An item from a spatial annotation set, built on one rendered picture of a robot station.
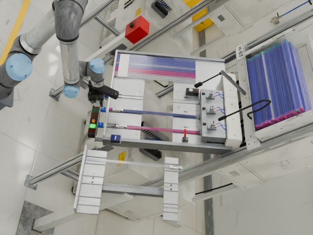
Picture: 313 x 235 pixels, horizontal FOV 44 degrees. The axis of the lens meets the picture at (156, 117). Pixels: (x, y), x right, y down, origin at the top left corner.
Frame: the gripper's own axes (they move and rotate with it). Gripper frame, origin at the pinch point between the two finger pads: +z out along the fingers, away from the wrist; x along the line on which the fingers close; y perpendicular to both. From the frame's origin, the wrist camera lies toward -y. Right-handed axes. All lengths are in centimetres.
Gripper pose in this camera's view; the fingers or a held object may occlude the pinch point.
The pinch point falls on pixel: (103, 106)
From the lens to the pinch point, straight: 223.8
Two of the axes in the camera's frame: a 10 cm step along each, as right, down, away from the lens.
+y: -10.0, -0.9, -0.4
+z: -0.8, 5.9, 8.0
